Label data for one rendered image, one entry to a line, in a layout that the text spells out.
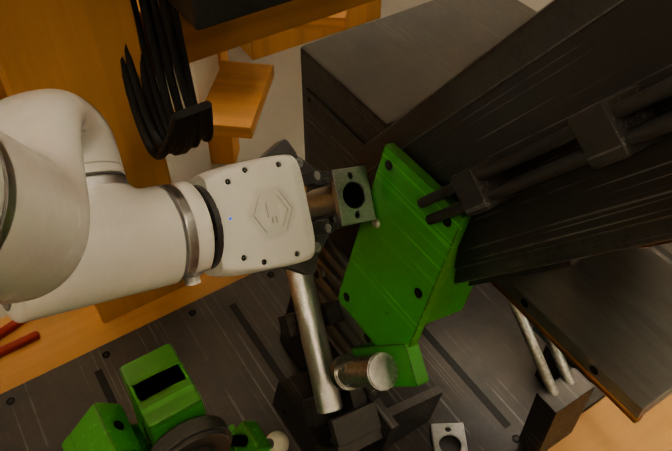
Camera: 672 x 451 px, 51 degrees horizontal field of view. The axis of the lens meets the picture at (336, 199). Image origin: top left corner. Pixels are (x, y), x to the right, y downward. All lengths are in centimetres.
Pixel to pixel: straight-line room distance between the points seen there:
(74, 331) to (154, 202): 52
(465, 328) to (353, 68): 39
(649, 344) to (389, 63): 41
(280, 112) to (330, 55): 195
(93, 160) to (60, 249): 18
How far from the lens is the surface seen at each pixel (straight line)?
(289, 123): 273
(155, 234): 56
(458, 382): 95
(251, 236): 62
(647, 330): 77
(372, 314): 75
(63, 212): 39
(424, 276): 67
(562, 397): 84
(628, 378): 73
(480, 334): 100
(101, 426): 66
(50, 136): 46
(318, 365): 81
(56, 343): 107
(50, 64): 78
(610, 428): 97
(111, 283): 56
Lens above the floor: 171
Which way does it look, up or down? 45 degrees down
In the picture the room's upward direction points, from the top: straight up
